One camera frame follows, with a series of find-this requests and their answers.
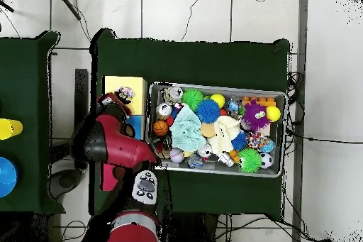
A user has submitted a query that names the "wooden box with three holes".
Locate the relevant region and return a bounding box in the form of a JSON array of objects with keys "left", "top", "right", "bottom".
[{"left": 100, "top": 75, "right": 149, "bottom": 192}]

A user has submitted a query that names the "shallow silver mesh bin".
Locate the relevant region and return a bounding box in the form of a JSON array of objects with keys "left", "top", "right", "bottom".
[{"left": 144, "top": 81, "right": 286, "bottom": 179}]

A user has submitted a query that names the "small orange basketball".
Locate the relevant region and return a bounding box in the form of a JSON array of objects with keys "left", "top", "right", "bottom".
[{"left": 152, "top": 119, "right": 170, "bottom": 138}]

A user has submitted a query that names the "silver drink can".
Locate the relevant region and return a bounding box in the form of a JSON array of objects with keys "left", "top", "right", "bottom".
[{"left": 164, "top": 85, "right": 184, "bottom": 104}]

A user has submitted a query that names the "mint green cloth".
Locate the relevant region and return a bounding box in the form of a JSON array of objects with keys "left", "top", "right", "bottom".
[{"left": 169, "top": 104, "right": 208, "bottom": 153}]

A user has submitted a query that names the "dark green table cloth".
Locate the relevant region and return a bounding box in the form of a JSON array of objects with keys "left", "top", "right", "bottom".
[
  {"left": 89, "top": 28, "right": 291, "bottom": 216},
  {"left": 0, "top": 30, "right": 66, "bottom": 214}
]

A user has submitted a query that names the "blue spiky ball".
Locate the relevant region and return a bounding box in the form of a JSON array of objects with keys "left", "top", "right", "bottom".
[{"left": 195, "top": 99, "right": 221, "bottom": 124}]

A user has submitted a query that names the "cream cloth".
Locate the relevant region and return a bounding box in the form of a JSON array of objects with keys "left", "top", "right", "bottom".
[{"left": 208, "top": 115, "right": 242, "bottom": 155}]

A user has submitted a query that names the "yellow cup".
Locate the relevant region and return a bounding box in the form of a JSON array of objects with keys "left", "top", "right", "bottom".
[{"left": 0, "top": 118, "right": 24, "bottom": 141}]

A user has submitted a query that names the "black tripod leg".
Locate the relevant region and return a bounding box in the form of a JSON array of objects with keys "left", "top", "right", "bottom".
[
  {"left": 0, "top": 0, "right": 14, "bottom": 13},
  {"left": 53, "top": 0, "right": 82, "bottom": 21}
]

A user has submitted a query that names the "purple spiky monster toy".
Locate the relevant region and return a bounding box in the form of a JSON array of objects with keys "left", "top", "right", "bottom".
[{"left": 242, "top": 100, "right": 270, "bottom": 131}]

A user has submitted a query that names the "green spiky ball with eyes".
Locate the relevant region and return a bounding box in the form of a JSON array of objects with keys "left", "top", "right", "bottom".
[{"left": 237, "top": 147, "right": 262, "bottom": 174}]

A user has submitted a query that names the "blue bowl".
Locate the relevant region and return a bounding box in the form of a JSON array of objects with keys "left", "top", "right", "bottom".
[{"left": 0, "top": 156, "right": 19, "bottom": 198}]

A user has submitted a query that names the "small soccer ball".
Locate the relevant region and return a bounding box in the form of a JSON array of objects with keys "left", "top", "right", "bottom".
[{"left": 259, "top": 152, "right": 274, "bottom": 169}]

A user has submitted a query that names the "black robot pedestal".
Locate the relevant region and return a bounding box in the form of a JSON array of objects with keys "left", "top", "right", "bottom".
[{"left": 172, "top": 211, "right": 219, "bottom": 242}]

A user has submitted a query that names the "black cable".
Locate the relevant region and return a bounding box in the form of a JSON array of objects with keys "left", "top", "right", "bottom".
[{"left": 285, "top": 128, "right": 363, "bottom": 145}]

